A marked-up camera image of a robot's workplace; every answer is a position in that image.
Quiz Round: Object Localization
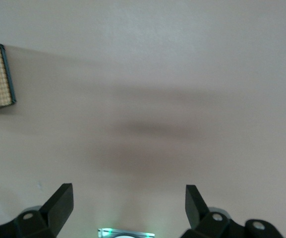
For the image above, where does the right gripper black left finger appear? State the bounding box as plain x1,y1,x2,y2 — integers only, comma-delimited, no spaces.
0,182,74,238

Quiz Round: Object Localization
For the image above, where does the black wire mesh basket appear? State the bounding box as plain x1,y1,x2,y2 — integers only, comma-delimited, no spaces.
0,42,17,114

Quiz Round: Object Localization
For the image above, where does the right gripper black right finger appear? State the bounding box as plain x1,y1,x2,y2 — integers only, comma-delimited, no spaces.
185,184,286,238

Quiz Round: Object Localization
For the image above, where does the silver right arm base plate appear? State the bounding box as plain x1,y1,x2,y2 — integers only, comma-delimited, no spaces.
97,228,156,238

